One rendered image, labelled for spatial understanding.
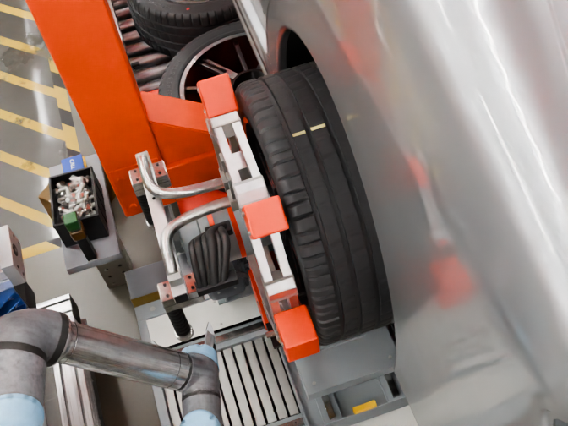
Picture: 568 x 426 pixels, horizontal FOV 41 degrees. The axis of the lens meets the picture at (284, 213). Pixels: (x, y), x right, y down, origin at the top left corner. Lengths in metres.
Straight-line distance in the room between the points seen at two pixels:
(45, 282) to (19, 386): 1.73
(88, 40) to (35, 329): 0.80
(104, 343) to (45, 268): 1.63
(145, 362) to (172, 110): 0.93
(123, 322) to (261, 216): 1.37
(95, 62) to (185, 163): 0.46
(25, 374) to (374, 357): 1.30
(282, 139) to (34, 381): 0.68
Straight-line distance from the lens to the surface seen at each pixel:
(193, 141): 2.19
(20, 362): 1.29
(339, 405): 2.37
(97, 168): 2.62
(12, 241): 2.13
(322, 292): 1.59
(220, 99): 1.79
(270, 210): 1.49
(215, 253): 1.60
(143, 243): 2.95
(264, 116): 1.61
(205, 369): 1.53
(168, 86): 2.72
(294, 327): 1.65
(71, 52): 1.90
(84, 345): 1.39
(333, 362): 2.34
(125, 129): 2.09
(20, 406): 1.26
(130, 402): 2.65
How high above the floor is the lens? 2.35
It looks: 54 degrees down
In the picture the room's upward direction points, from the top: 10 degrees counter-clockwise
